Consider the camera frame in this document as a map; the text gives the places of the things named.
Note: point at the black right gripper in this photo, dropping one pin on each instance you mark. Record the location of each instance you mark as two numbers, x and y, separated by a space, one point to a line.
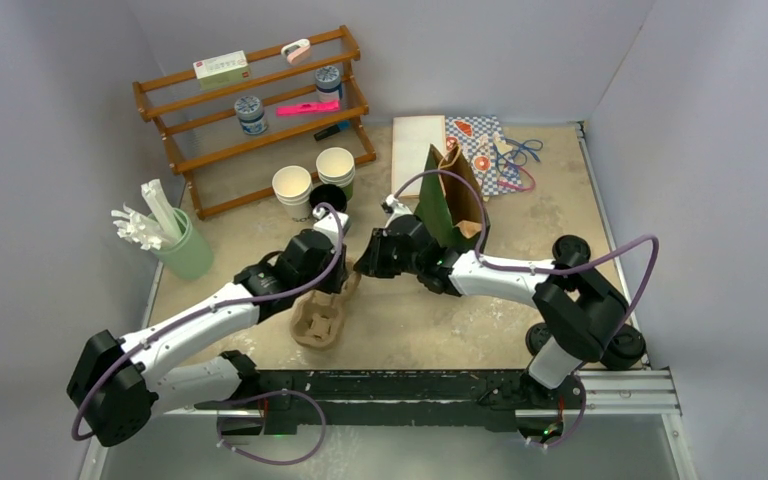
372 264

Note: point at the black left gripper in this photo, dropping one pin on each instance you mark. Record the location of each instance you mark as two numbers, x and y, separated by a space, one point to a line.
338 276

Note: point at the brown pulp cup carrier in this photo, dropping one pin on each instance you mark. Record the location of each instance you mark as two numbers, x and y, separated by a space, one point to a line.
318 318

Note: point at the green paper bag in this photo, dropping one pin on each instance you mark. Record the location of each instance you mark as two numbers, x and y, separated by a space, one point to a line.
446 205

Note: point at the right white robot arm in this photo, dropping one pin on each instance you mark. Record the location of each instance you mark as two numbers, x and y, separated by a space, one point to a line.
581 308

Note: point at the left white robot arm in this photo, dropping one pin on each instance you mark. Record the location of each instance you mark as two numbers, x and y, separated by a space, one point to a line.
120 383

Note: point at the black paper cup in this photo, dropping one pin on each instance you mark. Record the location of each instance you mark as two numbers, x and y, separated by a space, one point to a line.
329 194

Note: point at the white paper cup stack left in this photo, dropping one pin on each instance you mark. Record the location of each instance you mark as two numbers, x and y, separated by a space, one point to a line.
292 186

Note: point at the white paper cup stack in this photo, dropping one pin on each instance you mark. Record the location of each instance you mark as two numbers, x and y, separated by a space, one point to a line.
336 166
292 186

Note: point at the white paper cup stack right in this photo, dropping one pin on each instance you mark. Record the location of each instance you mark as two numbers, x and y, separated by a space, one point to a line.
336 166

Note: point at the green straw holder cup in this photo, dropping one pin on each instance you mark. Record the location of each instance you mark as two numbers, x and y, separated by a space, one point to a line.
191 257

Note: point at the white paper bag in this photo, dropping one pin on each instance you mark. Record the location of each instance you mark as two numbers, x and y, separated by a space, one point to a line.
411 141

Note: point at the black blue marker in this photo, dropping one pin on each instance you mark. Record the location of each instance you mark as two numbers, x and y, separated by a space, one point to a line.
332 130

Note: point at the wooden shelf rack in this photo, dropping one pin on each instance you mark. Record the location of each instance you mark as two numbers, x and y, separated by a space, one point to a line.
271 99

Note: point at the pink marker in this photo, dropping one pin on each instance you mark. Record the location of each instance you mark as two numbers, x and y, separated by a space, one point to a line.
308 108

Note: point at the blue lidded jar left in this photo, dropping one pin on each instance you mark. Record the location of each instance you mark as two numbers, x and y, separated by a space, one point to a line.
250 114

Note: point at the blue lidded jar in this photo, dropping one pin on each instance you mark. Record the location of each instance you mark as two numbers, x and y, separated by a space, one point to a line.
250 114
328 83

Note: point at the blue checkered paper bag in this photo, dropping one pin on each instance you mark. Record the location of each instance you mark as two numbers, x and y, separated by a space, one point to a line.
477 137

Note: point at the blue lidded jar right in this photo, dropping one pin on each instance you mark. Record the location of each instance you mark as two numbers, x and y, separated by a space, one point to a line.
328 83

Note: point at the black cup lid near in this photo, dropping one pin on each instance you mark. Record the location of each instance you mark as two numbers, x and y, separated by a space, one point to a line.
536 338

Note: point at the black cup lid far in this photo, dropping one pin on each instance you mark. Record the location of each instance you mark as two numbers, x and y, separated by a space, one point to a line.
571 247

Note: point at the white green box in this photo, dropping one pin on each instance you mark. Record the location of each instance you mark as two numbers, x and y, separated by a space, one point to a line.
220 71

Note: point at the pink white clip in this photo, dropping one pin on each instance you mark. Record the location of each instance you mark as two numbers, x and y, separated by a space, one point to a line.
297 52

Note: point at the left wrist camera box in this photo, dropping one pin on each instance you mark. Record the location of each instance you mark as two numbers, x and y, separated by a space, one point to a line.
331 222

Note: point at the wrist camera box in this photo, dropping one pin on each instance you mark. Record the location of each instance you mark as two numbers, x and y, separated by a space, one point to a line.
331 222
395 209

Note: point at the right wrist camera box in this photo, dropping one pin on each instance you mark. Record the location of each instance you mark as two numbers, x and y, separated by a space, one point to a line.
395 209

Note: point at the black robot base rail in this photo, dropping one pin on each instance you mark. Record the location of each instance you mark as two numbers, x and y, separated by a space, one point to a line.
497 400

